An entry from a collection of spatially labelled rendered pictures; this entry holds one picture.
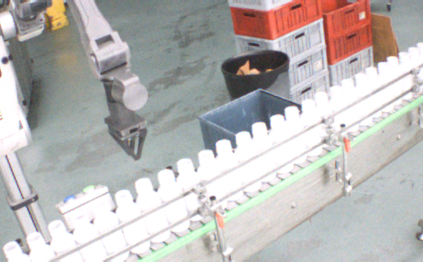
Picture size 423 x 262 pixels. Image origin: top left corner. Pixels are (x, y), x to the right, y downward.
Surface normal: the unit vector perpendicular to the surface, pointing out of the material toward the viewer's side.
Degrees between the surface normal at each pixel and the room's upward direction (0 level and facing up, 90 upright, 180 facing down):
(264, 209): 90
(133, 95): 90
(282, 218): 90
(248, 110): 90
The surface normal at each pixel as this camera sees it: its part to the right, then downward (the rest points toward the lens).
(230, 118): 0.56, 0.29
